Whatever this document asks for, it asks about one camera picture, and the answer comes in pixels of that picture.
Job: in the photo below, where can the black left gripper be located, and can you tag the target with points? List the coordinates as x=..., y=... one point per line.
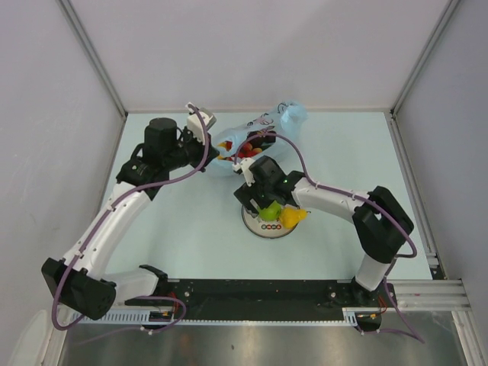
x=186, y=135

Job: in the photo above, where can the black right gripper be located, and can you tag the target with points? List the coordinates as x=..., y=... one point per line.
x=246, y=194

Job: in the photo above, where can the green fake apple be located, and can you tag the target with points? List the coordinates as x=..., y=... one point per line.
x=270, y=213

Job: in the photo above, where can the yellow fake fruit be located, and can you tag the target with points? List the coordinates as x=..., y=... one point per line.
x=290, y=216

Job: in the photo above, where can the red fake cherry bunch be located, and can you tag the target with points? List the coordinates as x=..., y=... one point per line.
x=250, y=149

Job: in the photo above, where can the round printed white plate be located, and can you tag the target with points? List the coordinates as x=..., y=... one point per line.
x=260, y=228

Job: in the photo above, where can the light blue printed plastic bag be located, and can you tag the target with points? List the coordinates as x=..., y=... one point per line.
x=286, y=119

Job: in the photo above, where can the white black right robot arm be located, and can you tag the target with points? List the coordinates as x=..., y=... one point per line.
x=381, y=224

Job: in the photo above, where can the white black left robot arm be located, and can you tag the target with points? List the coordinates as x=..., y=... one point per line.
x=79, y=280

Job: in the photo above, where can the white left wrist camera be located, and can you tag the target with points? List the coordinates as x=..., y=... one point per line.
x=199, y=121

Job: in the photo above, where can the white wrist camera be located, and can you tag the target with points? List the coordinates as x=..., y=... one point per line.
x=244, y=168
x=199, y=121

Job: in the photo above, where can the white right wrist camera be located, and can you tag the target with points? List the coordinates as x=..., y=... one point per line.
x=244, y=168

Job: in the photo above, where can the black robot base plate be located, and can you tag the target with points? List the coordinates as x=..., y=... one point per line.
x=290, y=301

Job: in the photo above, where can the aluminium frame rail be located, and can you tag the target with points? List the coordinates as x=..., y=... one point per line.
x=431, y=295

